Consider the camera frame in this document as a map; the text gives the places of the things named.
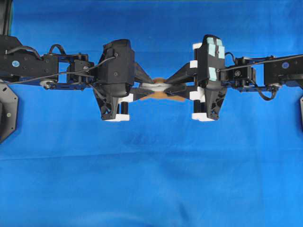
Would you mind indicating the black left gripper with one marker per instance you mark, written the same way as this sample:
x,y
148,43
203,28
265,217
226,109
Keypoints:
x,y
113,99

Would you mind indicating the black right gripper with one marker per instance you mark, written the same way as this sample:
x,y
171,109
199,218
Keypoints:
x,y
207,103

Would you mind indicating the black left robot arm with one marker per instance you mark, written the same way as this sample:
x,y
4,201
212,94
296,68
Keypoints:
x,y
55,70

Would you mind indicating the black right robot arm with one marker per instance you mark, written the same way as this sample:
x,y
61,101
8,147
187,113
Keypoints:
x,y
262,75

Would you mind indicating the blue table cloth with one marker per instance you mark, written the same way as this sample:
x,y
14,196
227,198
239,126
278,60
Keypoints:
x,y
65,167

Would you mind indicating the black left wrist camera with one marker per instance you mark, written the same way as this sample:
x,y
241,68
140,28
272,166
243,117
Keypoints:
x,y
119,65

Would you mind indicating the black taped right wrist camera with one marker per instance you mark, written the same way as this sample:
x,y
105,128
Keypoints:
x,y
210,56

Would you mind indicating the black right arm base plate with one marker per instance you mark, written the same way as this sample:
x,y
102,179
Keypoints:
x,y
301,111

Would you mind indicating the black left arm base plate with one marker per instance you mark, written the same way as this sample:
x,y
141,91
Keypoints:
x,y
8,111

